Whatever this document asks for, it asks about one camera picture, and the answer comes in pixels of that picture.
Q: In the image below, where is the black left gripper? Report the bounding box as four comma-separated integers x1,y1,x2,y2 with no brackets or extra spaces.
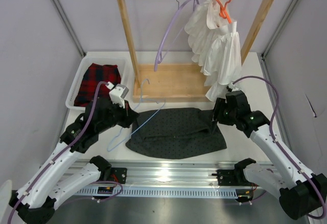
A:
96,98,139,133

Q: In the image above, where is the light blue wire hanger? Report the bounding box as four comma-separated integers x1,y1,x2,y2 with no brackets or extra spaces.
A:
107,78,166,152

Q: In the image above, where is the grey dotted skirt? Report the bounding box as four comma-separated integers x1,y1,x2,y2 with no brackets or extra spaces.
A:
125,107,227,160

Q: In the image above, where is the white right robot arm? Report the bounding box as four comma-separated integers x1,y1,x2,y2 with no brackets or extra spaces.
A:
213,91,326,220

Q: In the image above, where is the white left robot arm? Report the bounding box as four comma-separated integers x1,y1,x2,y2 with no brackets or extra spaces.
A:
8,98,139,223

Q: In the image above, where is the red plaid skirt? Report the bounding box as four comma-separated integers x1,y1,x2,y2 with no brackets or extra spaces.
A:
74,63,122,107

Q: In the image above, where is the purple plastic hanger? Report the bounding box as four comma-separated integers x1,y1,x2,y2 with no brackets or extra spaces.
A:
154,0,199,72

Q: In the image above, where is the white ruffled skirt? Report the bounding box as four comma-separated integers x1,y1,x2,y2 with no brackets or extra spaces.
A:
184,0,242,101

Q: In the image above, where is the orange plastic hanger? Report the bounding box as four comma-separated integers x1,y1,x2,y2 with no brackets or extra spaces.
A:
215,0,232,24

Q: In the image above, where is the wooden clothes rack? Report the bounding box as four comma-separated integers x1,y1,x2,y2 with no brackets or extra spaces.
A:
114,0,280,103

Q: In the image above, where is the white plastic basket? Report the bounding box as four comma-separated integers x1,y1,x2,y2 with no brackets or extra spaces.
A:
65,56,129,111

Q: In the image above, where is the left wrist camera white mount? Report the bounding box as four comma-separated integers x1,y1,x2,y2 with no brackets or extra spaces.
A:
106,81,129,108

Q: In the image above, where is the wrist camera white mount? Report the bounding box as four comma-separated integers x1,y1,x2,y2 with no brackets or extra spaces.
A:
106,81,129,108
226,82,241,92

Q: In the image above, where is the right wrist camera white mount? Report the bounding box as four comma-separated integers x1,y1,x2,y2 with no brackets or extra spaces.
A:
226,82,241,92

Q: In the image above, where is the aluminium mounting rail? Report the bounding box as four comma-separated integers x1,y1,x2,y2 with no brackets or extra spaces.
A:
66,159,282,189

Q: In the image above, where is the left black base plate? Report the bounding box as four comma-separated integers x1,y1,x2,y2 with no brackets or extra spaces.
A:
109,167,127,184

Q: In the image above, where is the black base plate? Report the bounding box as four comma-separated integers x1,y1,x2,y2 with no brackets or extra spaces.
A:
109,167,127,184
211,169,252,187

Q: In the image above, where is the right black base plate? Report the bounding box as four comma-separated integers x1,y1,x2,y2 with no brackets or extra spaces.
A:
211,169,252,187

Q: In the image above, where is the right aluminium frame post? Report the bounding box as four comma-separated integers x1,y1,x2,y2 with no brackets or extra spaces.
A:
260,0,316,58

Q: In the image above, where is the aluminium frame post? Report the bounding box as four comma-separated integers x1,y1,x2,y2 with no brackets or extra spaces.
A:
260,0,316,58
50,0,86,58

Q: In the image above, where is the perforated metal cable tray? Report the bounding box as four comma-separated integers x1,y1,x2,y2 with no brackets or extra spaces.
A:
75,186,238,199

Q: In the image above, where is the left aluminium frame post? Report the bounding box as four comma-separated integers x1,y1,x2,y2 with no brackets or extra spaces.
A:
50,0,86,58

